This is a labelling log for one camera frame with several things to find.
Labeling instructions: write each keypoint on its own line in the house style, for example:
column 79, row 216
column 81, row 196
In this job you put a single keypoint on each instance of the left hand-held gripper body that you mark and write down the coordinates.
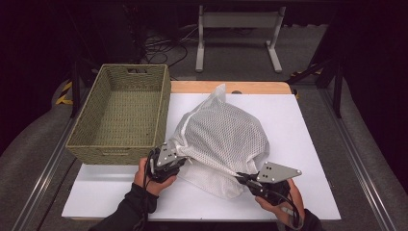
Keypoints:
column 165, row 157

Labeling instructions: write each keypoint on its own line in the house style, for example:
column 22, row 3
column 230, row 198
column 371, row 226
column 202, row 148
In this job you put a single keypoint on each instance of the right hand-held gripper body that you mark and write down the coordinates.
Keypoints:
column 272, row 173

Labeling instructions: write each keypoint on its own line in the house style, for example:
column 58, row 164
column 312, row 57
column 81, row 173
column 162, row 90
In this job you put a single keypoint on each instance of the white mesh laundry bag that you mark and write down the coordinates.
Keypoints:
column 221, row 138

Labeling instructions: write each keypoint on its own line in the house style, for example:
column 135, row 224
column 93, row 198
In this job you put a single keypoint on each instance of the olive woven basket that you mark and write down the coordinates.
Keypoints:
column 123, row 115

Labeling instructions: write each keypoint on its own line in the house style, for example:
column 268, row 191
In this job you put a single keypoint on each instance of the person's left hand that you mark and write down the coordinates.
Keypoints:
column 150, row 187

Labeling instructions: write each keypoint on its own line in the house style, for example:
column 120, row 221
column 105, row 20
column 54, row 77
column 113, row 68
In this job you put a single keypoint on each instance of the person's right hand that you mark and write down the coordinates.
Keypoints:
column 292, row 205

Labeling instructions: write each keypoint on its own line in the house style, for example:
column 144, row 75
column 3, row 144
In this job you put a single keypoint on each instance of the white board sheet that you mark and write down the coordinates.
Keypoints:
column 288, row 128

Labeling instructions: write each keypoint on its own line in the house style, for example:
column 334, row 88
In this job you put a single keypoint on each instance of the wooden table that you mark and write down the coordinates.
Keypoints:
column 256, row 87

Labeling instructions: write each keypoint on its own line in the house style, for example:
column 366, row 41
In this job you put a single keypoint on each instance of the yellow black striped tape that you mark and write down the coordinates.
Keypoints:
column 65, row 94
column 304, row 71

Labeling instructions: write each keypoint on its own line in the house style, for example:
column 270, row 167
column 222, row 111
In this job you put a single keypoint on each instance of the grey metal stand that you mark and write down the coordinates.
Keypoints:
column 240, row 22

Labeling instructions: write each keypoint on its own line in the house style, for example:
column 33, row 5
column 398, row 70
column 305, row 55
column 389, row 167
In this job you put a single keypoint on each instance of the metal floor rail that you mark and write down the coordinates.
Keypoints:
column 45, row 179
column 362, row 166

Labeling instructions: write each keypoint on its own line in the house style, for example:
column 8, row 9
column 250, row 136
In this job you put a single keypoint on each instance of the black frame leg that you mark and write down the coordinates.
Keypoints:
column 336, row 86
column 75, row 89

